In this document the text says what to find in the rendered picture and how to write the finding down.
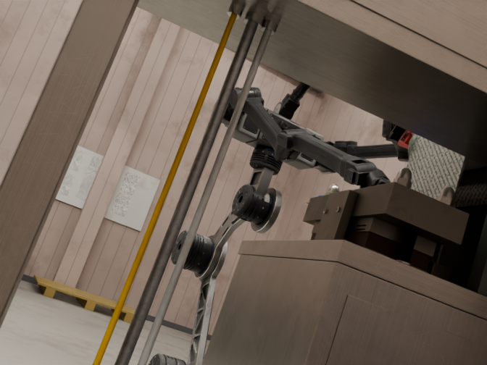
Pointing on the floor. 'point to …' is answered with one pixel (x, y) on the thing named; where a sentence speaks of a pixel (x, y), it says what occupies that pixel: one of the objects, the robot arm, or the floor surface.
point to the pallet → (48, 288)
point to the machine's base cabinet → (335, 319)
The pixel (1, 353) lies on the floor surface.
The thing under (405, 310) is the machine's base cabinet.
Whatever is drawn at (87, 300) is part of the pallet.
